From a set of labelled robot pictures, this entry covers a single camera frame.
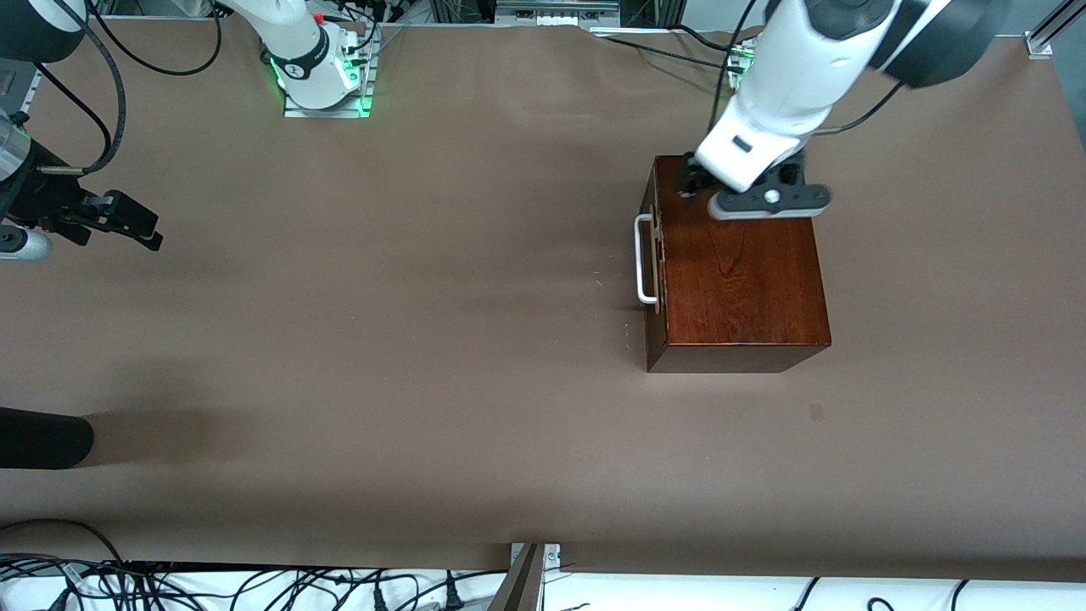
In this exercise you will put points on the black ribbed cylinder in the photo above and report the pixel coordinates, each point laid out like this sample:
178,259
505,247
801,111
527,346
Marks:
42,437

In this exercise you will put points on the aluminium table edge rail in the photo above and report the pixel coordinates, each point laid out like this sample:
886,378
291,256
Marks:
30,92

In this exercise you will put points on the dark brown wooden drawer case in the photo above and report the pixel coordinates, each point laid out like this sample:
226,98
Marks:
747,288

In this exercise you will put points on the brown table cover sheet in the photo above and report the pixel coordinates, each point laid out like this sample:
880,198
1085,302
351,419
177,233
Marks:
339,339

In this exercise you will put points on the black power plug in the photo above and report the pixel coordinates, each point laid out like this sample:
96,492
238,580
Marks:
379,601
453,599

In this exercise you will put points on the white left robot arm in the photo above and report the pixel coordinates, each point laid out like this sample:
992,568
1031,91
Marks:
789,76

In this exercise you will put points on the aluminium corner profile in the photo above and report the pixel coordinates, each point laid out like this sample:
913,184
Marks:
1039,42

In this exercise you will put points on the silver corner bracket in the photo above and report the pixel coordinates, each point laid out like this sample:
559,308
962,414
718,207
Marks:
553,556

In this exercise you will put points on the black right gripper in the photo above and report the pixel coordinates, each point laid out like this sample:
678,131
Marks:
41,198

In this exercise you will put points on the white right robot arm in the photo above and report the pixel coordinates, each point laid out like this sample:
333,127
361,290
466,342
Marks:
310,59

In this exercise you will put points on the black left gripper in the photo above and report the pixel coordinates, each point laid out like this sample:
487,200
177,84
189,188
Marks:
691,179

